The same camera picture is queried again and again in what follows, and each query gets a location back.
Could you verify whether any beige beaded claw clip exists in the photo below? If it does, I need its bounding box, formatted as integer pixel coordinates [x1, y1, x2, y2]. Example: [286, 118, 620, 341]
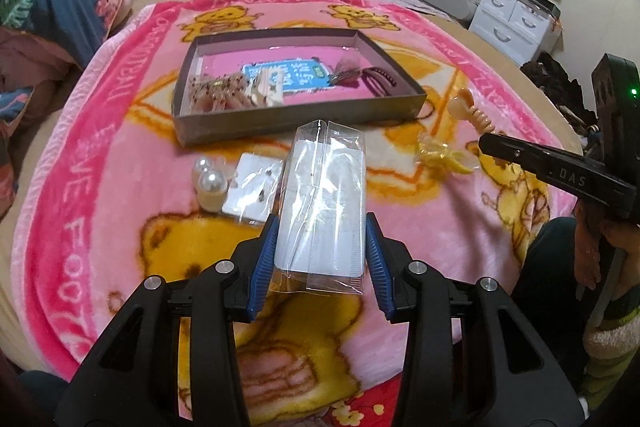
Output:
[447, 88, 493, 138]

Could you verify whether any dark clothes pile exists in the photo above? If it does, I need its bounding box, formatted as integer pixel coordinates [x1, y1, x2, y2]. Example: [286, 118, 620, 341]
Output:
[520, 52, 598, 132]

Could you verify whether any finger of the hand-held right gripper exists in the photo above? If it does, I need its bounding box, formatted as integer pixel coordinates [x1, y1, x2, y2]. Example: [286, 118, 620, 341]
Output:
[479, 133, 633, 224]

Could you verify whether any person's right hand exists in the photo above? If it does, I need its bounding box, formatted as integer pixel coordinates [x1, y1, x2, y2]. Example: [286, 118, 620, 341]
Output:
[572, 206, 621, 293]

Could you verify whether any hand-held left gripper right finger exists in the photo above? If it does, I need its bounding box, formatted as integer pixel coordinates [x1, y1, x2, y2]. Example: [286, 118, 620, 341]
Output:
[365, 213, 586, 427]

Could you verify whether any person's right forearm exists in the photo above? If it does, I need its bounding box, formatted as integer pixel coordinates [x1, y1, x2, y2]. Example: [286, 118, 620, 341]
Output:
[582, 287, 640, 413]

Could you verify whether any brown hair clip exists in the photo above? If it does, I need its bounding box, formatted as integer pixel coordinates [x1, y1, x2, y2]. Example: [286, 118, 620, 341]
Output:
[360, 66, 398, 98]

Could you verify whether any pink glitter bow clip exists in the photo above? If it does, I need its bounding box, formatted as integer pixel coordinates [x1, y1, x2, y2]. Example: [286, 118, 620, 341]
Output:
[187, 74, 248, 112]

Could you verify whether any blue card packet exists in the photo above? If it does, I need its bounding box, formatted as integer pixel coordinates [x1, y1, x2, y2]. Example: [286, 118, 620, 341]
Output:
[200, 47, 371, 100]

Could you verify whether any pearl hair clip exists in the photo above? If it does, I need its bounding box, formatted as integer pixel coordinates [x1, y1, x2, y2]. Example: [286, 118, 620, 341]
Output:
[192, 157, 233, 214]

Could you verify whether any floral blue pillow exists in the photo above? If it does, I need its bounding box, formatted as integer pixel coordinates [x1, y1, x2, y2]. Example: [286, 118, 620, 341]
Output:
[0, 0, 136, 208]

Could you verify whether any earring card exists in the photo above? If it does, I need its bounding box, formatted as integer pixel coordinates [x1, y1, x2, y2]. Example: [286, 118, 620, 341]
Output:
[220, 152, 288, 224]

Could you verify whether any small dark jewelry packet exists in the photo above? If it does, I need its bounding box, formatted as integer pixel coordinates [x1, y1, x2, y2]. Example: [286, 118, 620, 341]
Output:
[327, 52, 363, 85]

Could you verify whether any pink printed bear blanket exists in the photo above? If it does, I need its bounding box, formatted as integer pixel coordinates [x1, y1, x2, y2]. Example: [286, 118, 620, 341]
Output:
[12, 0, 583, 427]

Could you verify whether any person's dark teal trouser leg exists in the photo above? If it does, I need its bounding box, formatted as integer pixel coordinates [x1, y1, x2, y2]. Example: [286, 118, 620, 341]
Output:
[510, 217, 591, 383]

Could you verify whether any white drawer cabinet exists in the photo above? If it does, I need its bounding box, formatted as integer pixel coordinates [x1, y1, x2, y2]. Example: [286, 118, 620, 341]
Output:
[469, 0, 561, 68]

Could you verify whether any packet of yellow rings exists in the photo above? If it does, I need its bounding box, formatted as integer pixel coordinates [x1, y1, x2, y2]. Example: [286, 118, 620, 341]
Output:
[417, 134, 481, 176]

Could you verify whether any grey cardboard box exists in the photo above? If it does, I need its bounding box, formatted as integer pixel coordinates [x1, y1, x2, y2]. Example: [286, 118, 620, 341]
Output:
[171, 28, 428, 145]

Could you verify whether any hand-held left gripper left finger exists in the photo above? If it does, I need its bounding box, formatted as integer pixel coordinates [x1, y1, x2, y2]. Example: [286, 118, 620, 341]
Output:
[55, 214, 281, 427]

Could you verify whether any long clear plastic packet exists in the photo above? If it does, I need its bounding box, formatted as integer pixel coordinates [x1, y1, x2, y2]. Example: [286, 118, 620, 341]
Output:
[272, 119, 368, 297]

